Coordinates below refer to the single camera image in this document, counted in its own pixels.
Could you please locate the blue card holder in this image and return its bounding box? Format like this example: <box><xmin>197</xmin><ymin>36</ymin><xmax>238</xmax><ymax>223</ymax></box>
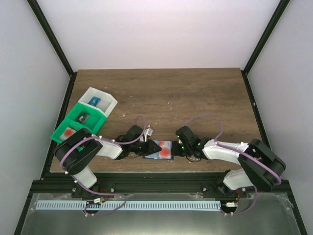
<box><xmin>143</xmin><ymin>140</ymin><xmax>174</xmax><ymax>160</ymax></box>

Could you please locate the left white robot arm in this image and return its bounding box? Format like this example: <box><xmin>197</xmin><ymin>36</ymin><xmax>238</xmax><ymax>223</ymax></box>
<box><xmin>53</xmin><ymin>125</ymin><xmax>162</xmax><ymax>189</ymax></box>

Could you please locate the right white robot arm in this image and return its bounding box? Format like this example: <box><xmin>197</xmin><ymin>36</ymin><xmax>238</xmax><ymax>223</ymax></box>
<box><xmin>173</xmin><ymin>126</ymin><xmax>286</xmax><ymax>193</ymax></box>

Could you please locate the blue card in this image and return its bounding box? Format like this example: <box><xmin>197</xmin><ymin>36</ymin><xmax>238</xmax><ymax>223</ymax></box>
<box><xmin>88</xmin><ymin>96</ymin><xmax>101</xmax><ymax>107</ymax></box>

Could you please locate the black VIP card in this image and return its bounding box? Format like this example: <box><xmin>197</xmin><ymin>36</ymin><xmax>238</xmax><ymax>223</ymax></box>
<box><xmin>75</xmin><ymin>112</ymin><xmax>89</xmax><ymax>124</ymax></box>

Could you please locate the red white card in bin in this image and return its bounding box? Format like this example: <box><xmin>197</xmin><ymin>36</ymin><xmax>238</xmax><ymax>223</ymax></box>
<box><xmin>59</xmin><ymin>127</ymin><xmax>76</xmax><ymax>141</ymax></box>

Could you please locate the green bin lower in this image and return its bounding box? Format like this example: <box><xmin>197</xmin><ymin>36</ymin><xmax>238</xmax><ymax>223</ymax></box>
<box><xmin>50</xmin><ymin>119</ymin><xmax>91</xmax><ymax>144</ymax></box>

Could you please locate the green bin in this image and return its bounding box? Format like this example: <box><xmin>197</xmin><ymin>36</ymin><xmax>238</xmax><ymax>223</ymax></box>
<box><xmin>65</xmin><ymin>103</ymin><xmax>107</xmax><ymax>134</ymax></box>
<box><xmin>50</xmin><ymin>119</ymin><xmax>91</xmax><ymax>144</ymax></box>

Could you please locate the white plastic bin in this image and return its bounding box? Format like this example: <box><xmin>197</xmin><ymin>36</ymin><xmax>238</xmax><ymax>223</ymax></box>
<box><xmin>78</xmin><ymin>87</ymin><xmax>118</xmax><ymax>117</ymax></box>

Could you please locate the green bin upper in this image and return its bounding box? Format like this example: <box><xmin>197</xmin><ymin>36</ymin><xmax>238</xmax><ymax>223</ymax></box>
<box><xmin>65</xmin><ymin>103</ymin><xmax>107</xmax><ymax>134</ymax></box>

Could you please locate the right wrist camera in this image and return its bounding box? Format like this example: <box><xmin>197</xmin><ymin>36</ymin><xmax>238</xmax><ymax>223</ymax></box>
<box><xmin>176</xmin><ymin>133</ymin><xmax>182</xmax><ymax>144</ymax></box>

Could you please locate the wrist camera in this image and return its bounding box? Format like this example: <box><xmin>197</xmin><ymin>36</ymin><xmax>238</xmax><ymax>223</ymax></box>
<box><xmin>143</xmin><ymin>125</ymin><xmax>153</xmax><ymax>142</ymax></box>
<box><xmin>176</xmin><ymin>133</ymin><xmax>182</xmax><ymax>144</ymax></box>

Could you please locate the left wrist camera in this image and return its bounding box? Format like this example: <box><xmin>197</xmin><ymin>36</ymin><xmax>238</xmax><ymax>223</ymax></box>
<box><xmin>143</xmin><ymin>125</ymin><xmax>153</xmax><ymax>142</ymax></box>

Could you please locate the black aluminium front rail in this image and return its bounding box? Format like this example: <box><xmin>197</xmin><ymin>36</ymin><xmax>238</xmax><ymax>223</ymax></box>
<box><xmin>70</xmin><ymin>172</ymin><xmax>245</xmax><ymax>199</ymax></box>

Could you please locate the light blue slotted cable duct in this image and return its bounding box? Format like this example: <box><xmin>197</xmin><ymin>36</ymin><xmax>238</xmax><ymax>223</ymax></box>
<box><xmin>36</xmin><ymin>200</ymin><xmax>221</xmax><ymax>212</ymax></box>

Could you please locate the right black frame post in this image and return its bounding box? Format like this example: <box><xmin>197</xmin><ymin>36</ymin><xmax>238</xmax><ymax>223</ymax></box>
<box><xmin>242</xmin><ymin>0</ymin><xmax>291</xmax><ymax>75</ymax></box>

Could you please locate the black frame post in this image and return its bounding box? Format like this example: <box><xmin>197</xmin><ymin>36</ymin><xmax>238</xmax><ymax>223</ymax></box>
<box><xmin>26</xmin><ymin>0</ymin><xmax>75</xmax><ymax>77</ymax></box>
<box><xmin>242</xmin><ymin>0</ymin><xmax>291</xmax><ymax>75</ymax></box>

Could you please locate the left black frame post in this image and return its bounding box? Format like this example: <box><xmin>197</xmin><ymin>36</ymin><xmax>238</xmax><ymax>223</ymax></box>
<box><xmin>26</xmin><ymin>0</ymin><xmax>75</xmax><ymax>77</ymax></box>

